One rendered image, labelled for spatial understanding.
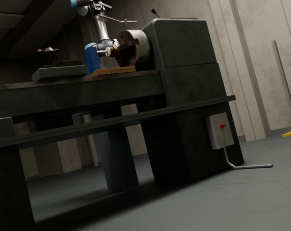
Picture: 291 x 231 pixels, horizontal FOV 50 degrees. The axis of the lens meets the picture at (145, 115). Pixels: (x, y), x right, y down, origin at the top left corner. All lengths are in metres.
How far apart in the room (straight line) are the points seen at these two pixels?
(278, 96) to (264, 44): 0.73
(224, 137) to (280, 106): 2.14
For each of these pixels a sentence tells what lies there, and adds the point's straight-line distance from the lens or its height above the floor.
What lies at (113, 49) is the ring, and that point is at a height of 1.09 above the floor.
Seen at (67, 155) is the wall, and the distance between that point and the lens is 8.28.
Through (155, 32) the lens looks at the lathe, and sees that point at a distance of 2.43.
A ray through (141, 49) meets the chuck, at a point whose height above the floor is 1.04.
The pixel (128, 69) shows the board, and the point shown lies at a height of 0.89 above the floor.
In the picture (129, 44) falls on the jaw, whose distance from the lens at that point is 2.35.
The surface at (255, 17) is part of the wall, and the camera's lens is 4.70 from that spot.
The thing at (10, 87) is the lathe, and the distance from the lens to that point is 1.90.
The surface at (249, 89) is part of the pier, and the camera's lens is 4.53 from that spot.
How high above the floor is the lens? 0.40
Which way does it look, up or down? 4 degrees up
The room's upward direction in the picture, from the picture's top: 14 degrees counter-clockwise
